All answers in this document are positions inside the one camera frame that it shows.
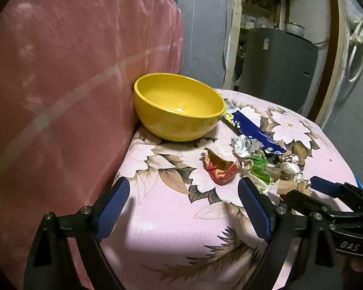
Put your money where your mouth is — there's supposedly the red orange wrapper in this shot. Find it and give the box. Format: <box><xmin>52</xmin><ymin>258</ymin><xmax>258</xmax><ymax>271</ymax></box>
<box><xmin>201</xmin><ymin>147</ymin><xmax>241</xmax><ymax>186</ymax></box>

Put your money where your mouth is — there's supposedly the metal pot on fridge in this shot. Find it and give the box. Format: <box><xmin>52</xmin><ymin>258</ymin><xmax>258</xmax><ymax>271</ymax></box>
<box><xmin>284</xmin><ymin>22</ymin><xmax>305</xmax><ymax>38</ymax></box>

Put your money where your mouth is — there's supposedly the blue milk powder sachet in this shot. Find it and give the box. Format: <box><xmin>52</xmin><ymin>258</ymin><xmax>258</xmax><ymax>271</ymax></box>
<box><xmin>223</xmin><ymin>110</ymin><xmax>286</xmax><ymax>155</ymax></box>

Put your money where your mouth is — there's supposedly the green wrapper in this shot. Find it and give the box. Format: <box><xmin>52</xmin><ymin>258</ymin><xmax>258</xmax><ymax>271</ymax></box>
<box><xmin>244</xmin><ymin>154</ymin><xmax>273</xmax><ymax>194</ymax></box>

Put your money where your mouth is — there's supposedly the red plaid cloth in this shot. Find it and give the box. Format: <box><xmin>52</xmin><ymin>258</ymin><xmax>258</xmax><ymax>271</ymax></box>
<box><xmin>0</xmin><ymin>0</ymin><xmax>183</xmax><ymax>287</ymax></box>

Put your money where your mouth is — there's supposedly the white hose loop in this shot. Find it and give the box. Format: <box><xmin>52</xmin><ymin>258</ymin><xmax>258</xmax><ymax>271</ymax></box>
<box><xmin>345</xmin><ymin>29</ymin><xmax>363</xmax><ymax>84</ymax></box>

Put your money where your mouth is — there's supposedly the white brown candy wrapper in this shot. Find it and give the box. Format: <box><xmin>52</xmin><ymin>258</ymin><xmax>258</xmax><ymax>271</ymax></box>
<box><xmin>279</xmin><ymin>154</ymin><xmax>305</xmax><ymax>183</ymax></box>

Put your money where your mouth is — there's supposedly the silver foil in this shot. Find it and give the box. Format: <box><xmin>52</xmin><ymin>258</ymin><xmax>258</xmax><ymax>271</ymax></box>
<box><xmin>231</xmin><ymin>134</ymin><xmax>263</xmax><ymax>158</ymax></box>

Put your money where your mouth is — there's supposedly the pink floral tablecloth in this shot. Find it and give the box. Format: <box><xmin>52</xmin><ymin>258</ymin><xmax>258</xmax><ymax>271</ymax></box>
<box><xmin>101</xmin><ymin>90</ymin><xmax>357</xmax><ymax>289</ymax></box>

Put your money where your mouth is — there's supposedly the grey refrigerator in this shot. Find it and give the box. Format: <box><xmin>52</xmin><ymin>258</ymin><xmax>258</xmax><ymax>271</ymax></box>
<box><xmin>239</xmin><ymin>28</ymin><xmax>318</xmax><ymax>111</ymax></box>

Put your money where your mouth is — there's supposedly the right hand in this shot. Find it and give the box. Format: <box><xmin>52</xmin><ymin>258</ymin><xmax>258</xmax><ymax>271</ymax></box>
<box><xmin>339</xmin><ymin>255</ymin><xmax>363</xmax><ymax>279</ymax></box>

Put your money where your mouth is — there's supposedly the brown cork-like scrap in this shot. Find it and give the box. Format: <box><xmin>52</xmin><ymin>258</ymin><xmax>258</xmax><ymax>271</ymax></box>
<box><xmin>277</xmin><ymin>180</ymin><xmax>311</xmax><ymax>196</ymax></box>

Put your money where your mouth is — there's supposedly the yellow bowl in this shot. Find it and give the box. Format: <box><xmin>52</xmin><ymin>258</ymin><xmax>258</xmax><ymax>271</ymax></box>
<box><xmin>133</xmin><ymin>73</ymin><xmax>226</xmax><ymax>142</ymax></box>

